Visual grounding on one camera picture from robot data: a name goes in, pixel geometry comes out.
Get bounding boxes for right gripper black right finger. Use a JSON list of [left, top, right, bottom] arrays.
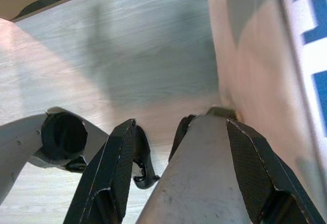
[[226, 118, 326, 224]]

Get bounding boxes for blue white printed leaflet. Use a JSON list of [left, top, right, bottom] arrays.
[[206, 0, 327, 224]]

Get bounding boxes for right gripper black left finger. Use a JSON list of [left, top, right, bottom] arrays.
[[63, 118, 138, 224]]

